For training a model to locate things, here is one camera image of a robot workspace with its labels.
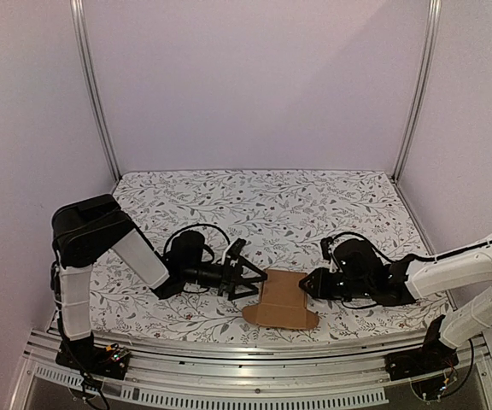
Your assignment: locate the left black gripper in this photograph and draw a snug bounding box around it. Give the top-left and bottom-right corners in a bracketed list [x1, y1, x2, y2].
[182, 256, 267, 301]

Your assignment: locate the brown cardboard box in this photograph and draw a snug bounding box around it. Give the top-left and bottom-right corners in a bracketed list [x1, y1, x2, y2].
[242, 269, 319, 331]

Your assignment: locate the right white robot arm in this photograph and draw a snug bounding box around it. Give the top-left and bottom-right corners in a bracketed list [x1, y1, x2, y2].
[299, 231, 492, 372]

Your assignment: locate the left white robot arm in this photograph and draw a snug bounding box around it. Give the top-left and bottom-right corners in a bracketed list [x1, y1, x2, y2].
[51, 194, 268, 371]

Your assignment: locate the perforated metal strip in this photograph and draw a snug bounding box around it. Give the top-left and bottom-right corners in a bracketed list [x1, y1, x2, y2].
[33, 356, 390, 409]

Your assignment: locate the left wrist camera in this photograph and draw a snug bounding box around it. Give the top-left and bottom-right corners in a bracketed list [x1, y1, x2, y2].
[221, 238, 246, 268]

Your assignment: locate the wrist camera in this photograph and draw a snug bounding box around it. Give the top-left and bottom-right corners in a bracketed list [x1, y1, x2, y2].
[221, 238, 246, 268]
[320, 237, 339, 273]

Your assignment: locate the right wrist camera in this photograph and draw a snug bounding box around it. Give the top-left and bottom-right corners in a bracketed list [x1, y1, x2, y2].
[320, 237, 339, 273]

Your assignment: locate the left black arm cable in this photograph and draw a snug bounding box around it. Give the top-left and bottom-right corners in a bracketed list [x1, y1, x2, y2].
[162, 224, 230, 266]

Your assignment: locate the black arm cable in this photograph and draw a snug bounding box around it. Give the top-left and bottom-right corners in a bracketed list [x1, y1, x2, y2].
[329, 232, 492, 261]
[162, 224, 230, 266]

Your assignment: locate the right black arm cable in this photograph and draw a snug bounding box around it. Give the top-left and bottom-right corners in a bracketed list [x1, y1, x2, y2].
[329, 232, 492, 261]

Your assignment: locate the aluminium front rail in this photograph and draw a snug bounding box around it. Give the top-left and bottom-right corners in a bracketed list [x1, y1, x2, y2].
[22, 329, 490, 390]

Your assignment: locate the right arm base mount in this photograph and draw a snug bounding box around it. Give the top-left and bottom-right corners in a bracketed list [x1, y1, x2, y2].
[384, 315, 459, 381]

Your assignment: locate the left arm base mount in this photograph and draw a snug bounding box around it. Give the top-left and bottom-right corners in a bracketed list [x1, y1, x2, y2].
[56, 334, 131, 380]

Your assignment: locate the right aluminium corner post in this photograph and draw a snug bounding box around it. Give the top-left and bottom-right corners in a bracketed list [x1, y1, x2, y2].
[391, 0, 442, 185]

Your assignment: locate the aluminium corner post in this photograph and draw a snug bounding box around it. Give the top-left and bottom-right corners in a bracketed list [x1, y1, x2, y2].
[70, 0, 122, 183]
[391, 0, 442, 185]

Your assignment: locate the left aluminium corner post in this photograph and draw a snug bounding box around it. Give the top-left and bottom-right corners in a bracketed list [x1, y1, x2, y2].
[70, 0, 122, 183]

